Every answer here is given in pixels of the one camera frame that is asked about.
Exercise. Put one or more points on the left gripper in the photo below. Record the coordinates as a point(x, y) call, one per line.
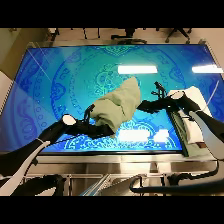
point(96, 130)

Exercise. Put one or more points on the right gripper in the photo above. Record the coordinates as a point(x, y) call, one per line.
point(151, 106)

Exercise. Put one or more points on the pale green shirt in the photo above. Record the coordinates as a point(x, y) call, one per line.
point(118, 103)

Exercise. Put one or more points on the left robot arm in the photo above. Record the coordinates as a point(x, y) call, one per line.
point(23, 155)

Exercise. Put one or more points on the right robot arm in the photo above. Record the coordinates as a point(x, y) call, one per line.
point(206, 125)

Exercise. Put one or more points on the dark green garment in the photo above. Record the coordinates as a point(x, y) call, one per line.
point(180, 133)

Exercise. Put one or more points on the white garment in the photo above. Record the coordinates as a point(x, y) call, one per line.
point(196, 96)

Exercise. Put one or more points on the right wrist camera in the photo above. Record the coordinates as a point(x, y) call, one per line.
point(159, 90)

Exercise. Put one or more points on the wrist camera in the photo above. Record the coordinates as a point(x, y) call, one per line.
point(159, 90)
point(88, 113)

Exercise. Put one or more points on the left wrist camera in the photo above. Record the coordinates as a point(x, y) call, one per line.
point(88, 113)

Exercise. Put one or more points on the silver frame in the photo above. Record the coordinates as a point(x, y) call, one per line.
point(110, 166)

